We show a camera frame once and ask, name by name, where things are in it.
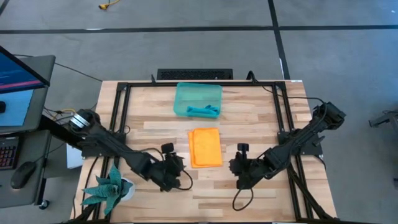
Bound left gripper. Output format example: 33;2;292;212
148;153;186;192

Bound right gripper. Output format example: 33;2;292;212
228;155;267;191

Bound orange microfiber towel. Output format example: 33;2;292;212
187;127;224;169

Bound teal microfiber towel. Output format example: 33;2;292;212
185;105;220;118

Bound teal translucent plastic basket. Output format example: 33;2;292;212
173;82;223;119

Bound white plant pot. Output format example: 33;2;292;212
121;177;137;202

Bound artificial green plant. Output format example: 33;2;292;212
81;164;134;216

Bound white box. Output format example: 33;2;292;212
66;143;84;169

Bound black diagonal support bar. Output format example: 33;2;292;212
37;114;86;151

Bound black equipment piece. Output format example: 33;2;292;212
368;109;398;128

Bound black computer mouse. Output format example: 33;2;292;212
9;162;35;191

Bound black backlit keyboard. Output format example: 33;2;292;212
0;136;20;171

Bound grey desk cart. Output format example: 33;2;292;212
0;55;56;209

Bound monitor with blue screen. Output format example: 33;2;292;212
0;45;51;95

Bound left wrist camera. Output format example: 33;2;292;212
160;142;175;156

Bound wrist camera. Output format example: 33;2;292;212
160;142;175;156
236;142;250;159

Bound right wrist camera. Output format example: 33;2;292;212
236;142;250;159

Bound black left camera cable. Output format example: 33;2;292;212
174;169;194;191

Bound black camera cable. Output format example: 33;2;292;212
174;169;194;191
232;185;254;212

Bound black right camera cable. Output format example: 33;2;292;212
232;185;254;212

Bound long black arm cable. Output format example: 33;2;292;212
246;70;327;105

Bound black metal table frame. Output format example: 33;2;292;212
73;80;340;224

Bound yellow and black wire bundle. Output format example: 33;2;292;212
43;107;77;125

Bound thin black power cable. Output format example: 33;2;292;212
14;54;103;83

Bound yellow cable end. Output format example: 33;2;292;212
98;0;121;11

